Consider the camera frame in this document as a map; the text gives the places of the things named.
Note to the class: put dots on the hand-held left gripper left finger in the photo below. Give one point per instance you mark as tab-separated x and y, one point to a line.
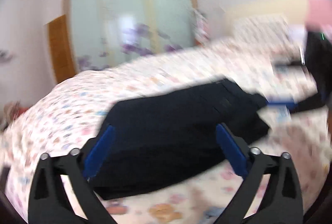
99	154

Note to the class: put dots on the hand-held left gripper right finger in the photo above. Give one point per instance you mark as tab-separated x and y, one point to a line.
233	151

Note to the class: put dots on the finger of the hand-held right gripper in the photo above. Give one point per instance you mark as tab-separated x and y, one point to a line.
293	105
290	68

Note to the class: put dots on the black pants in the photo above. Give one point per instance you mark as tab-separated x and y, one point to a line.
168	120

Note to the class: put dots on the bear printed pillow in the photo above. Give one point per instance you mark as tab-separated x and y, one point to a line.
264	28

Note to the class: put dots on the bear printed blanket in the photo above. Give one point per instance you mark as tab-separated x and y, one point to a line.
77	99

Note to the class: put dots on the cream and pink headboard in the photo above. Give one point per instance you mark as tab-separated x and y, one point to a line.
272	9

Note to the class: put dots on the clear cylinder of plush toys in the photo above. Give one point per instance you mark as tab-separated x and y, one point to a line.
201	27

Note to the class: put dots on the pink plush toys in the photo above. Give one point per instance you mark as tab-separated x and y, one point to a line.
10	111

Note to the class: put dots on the wooden door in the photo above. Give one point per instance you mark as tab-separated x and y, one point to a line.
59	50

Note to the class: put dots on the glass door wardrobe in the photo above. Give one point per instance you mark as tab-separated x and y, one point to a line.
124	19

